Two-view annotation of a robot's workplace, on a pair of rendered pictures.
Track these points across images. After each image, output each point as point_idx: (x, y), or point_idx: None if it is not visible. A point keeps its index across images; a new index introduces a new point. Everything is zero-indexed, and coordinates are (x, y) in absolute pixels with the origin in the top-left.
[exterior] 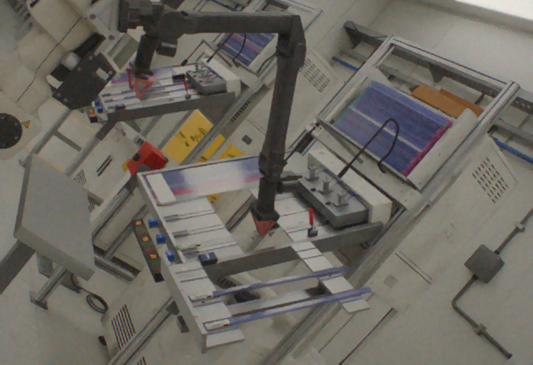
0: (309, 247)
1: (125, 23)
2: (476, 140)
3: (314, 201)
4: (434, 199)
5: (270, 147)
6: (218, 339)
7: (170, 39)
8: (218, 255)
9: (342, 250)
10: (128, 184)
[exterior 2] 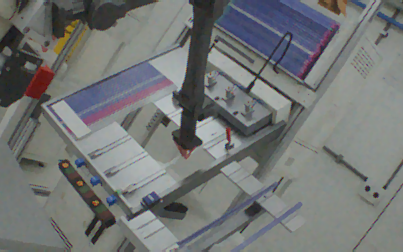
0: (237, 169)
1: (62, 30)
2: (358, 39)
3: (220, 109)
4: None
5: (192, 89)
6: None
7: (104, 29)
8: (155, 189)
9: None
10: (33, 114)
